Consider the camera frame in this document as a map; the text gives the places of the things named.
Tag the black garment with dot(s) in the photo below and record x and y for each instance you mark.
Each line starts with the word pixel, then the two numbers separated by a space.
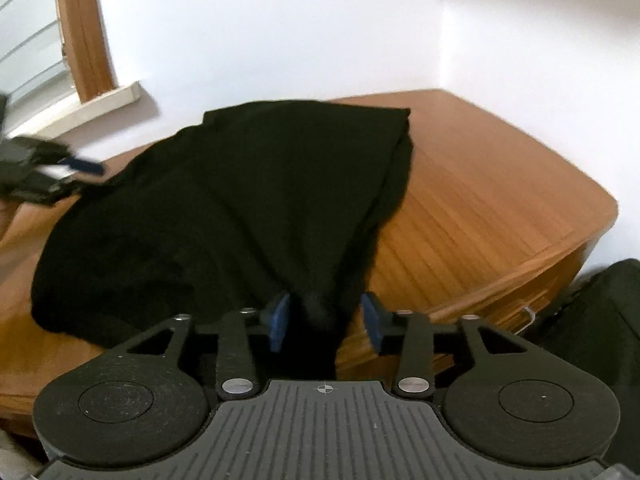
pixel 240 220

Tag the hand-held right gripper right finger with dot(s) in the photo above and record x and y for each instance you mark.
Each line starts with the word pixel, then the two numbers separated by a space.
pixel 372 325

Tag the wooden window frame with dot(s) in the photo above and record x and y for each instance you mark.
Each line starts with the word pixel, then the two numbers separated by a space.
pixel 82 30

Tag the black laptop bag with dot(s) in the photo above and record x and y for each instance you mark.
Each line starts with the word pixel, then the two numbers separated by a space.
pixel 595 325

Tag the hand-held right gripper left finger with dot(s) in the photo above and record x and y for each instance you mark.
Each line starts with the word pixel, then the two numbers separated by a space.
pixel 280 325

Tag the beige window sill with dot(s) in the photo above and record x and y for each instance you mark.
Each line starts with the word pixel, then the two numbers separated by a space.
pixel 85 107

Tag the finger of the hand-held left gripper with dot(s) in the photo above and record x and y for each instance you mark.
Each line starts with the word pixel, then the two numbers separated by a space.
pixel 55 191
pixel 82 164

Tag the white window blind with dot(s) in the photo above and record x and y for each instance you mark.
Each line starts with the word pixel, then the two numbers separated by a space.
pixel 30 45

